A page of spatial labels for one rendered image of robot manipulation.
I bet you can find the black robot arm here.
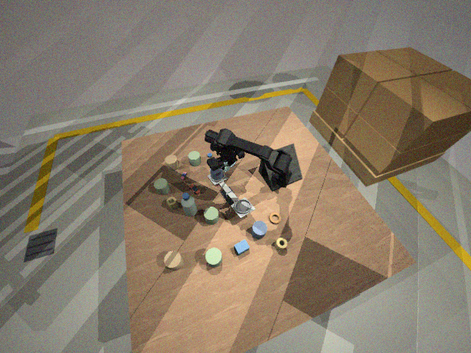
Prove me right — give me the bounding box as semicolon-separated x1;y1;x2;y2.
205;129;292;188

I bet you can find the light blue block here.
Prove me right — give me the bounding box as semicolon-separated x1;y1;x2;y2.
234;240;249;255

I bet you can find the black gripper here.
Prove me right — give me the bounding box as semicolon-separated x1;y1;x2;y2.
207;149;245;171

